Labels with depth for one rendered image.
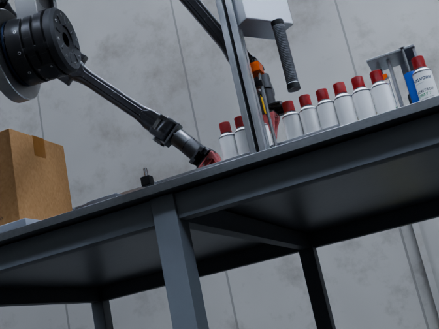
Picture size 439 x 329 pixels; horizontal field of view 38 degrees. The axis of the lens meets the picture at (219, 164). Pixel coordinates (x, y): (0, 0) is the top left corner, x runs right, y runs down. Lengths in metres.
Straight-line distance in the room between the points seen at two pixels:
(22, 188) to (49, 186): 0.12
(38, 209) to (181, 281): 0.53
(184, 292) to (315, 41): 3.51
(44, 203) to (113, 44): 3.40
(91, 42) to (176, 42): 0.70
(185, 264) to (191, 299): 0.08
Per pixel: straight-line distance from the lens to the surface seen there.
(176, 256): 1.42
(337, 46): 4.71
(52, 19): 1.36
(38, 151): 1.86
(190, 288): 1.41
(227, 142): 1.86
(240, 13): 1.80
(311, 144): 1.31
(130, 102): 1.98
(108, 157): 4.83
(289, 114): 1.82
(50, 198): 1.84
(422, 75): 1.77
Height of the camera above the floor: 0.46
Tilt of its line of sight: 15 degrees up
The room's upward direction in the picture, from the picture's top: 12 degrees counter-clockwise
